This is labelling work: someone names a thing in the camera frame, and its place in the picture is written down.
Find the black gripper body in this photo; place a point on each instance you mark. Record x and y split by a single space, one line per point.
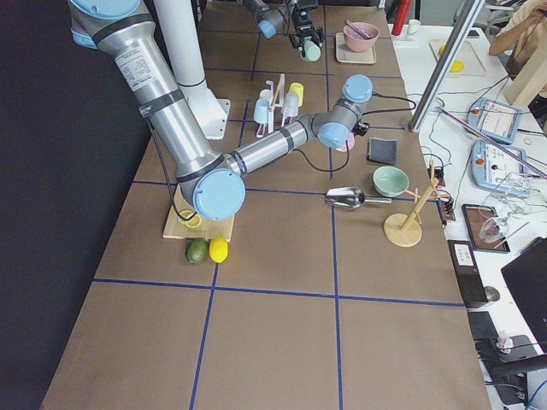
304 22

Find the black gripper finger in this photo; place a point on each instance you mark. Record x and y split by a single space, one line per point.
298 44

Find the mint green cup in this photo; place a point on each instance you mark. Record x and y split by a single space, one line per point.
311 52

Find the pink plastic cup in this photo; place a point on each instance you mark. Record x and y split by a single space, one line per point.
348 144

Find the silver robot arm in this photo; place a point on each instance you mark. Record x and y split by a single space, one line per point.
274 21
159 57

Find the yellow cup on rack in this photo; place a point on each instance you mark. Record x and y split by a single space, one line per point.
297 89

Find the white cup on rack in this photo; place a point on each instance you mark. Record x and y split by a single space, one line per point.
267 95

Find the grey cup on rack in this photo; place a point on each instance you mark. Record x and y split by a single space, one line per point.
290 105

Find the light blue cup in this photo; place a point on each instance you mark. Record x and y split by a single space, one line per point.
261 111

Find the white cup holder rack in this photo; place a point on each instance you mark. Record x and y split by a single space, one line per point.
276 104

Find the white paper cup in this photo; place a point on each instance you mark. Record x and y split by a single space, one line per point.
412 28

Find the beige tray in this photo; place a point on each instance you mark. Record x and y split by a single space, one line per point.
344 54

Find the pink bowl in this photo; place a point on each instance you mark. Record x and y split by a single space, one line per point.
360 36

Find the red bottle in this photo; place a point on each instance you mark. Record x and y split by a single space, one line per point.
403 7

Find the dark grey folded cloth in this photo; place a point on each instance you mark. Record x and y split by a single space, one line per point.
382 151

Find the metal scoop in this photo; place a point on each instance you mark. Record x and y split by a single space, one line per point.
352 198

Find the mint green bowl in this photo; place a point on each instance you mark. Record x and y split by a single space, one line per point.
390 181

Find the wooden cutting board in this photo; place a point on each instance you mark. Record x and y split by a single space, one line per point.
208 229

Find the lime half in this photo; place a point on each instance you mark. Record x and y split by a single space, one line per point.
190 219

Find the upper teach pendant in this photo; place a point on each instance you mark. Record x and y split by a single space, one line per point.
496 120

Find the teach pendant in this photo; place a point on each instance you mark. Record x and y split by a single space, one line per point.
496 120
492 168

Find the wooden mug tree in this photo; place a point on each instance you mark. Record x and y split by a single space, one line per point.
404 230

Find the yellow lemon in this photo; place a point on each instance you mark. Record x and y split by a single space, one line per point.
218 249

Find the lower teach pendant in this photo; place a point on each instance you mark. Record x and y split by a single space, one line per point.
492 168

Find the green avocado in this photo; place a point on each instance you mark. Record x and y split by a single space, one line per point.
196 251

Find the black wine glass stand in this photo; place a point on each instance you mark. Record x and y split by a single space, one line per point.
486 229

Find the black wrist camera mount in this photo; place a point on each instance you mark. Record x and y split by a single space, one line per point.
360 129

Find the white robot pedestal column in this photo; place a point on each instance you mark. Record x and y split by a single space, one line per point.
179 31

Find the aluminium frame post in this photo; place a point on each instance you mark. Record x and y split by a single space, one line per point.
470 11

